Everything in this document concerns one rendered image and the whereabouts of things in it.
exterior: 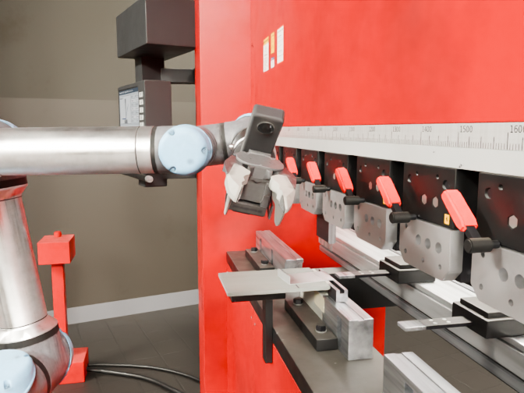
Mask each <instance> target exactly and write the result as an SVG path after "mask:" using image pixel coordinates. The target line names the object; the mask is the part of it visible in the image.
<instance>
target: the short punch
mask: <svg viewBox="0 0 524 393"><path fill-rule="evenodd" d="M317 236H318V237H320V244H322V245H323V246H325V247H327V248H328V249H329V250H330V251H332V244H333V243H336V226H335V225H333V224H331V223H329V222H328V221H325V220H324V216H323V215H322V214H317Z"/></svg>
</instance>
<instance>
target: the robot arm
mask: <svg viewBox="0 0 524 393"><path fill-rule="evenodd" d="M284 121H285V111H284V110H281V109H278V108H272V107H268V106H264V105H261V104H255V105H254V106H253V110H252V113H247V114H244V115H241V116H240V117H238V118H237V119H236V120H235V121H231V122H222V123H217V124H210V125H204V126H192V125H187V124H184V125H178V126H100V127H31V128H18V127H16V126H15V125H13V124H12V123H10V122H7V121H5V120H1V119H0V393H52V392H53V390H54V389H55V388H56V386H58V385H59V384H60V383H61V382H62V381H63V379H64V378H65V376H66V374H67V373H68V371H69V368H70V367H71V364H72V362H73V344H72V342H71V340H70V338H69V336H68V335H67V334H66V333H65V332H63V331H62V329H61V328H59V326H58V321H57V319H56V318H54V317H52V316H50V315H48V313H47V309H46V306H45V301H44V295H43V292H42V287H41V281H40V278H39V274H38V269H37V263H36V260H35V256H34V249H33V246H32V242H31V238H30V232H29V228H28V224H27V217H26V214H25V210H24V206H23V200H22V193H23V191H24V190H25V189H26V187H27V186H28V183H27V175H94V174H147V173H155V174H156V173H158V174H171V173H174V174H176V175H195V174H196V173H198V172H201V171H202V170H203V169H205V168H206V167H207V166H213V165H224V166H223V169H222V171H223V172H225V174H226V177H225V188H226V194H225V210H224V214H225V215H226V214H227V212H228V210H231V211H234V212H239V213H242V214H252V215H256V216H261V217H263V216H265V214H266V211H267V216H268V220H270V219H271V215H272V211H273V209H274V205H275V209H274V223H275V225H276V226H279V225H280V224H281V221H282V219H283V217H284V216H285V213H287V212H289V211H290V209H291V208H292V203H293V201H294V196H295V190H296V177H295V176H294V175H293V174H292V173H291V172H290V171H289V169H288V168H284V164H282V163H281V162H280V161H279V160H278V159H276V150H275V144H276V142H277V139H278V136H279V134H280V132H281V128H282V126H283V124H284ZM273 201H274V202H273ZM270 204H271V208H269V207H270Z"/></svg>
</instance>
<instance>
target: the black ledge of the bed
mask: <svg viewBox="0 0 524 393"><path fill-rule="evenodd" d="M226 261H227V263H228V265H229V267H230V268H231V270H232V272H238V271H255V270H256V269H255V268H254V267H253V265H252V264H251V263H250V262H249V260H248V259H247V257H246V251H245V250H241V251H227V252H226ZM299 294H300V292H286V293H285V299H294V298H296V297H299ZM285 299H273V343H274V346H275V347H276V349H277V350H278V352H279V354H280V356H281V358H282V359H283V361H284V363H285V365H286V366H287V368H288V369H289V372H290V374H291V375H292V377H293V379H294V380H295V382H296V384H297V385H298V387H299V390H300V391H301V392H302V393H383V375H384V357H383V356H382V355H381V354H380V353H379V352H378V351H377V350H376V349H375V348H374V347H373V358H372V359H357V360H347V359H346V358H345V357H344V355H343V354H342V353H341V352H340V351H339V349H336V350H328V351H319V352H317V351H316V349H315V348H314V347H313V346H312V345H311V343H310V342H309V340H308V339H307V338H306V336H305V335H304V333H302V331H301V330H300V329H299V327H298V326H297V324H296V323H295V321H294V320H293V319H292V318H291V317H290V315H289V314H288V312H287V311H286V310H285ZM250 303H251V305H252V307H253V308H254V310H255V312H256V314H257V316H258V317H259V319H260V321H261V323H262V324H263V300H257V301H250Z"/></svg>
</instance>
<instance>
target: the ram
mask: <svg viewBox="0 0 524 393"><path fill-rule="evenodd" d="M283 24H284V62H281V63H279V64H277V29H278V28H279V27H280V26H282V25H283ZM273 32H274V53H272V54H271V34H272V33H273ZM267 37H268V70H267V71H265V72H264V39H265V38H267ZM273 57H274V67H273V68H271V58H273ZM255 104H261V105H264V106H268V107H272V108H278V109H281V110H284V111H285V121H284V124H283V126H282V127H291V126H371V125H411V124H451V123H492V122H524V0H251V113H252V110H253V106H254V105H255ZM275 145H276V146H283V147H294V148H300V149H307V150H318V151H324V152H331V153H337V154H348V155H355V156H361V157H368V158H379V159H385V160H392V161H403V162H409V163H416V164H422V165H433V166H440V167H446V168H458V169H464V170H470V171H477V172H488V173H494V174H501V175H513V176H518V177H524V150H498V149H484V148H471V147H444V146H430V145H416V144H403V143H376V142H362V141H348V140H322V139H308V138H294V137H280V136H279V137H278V139H277V142H276V144H275Z"/></svg>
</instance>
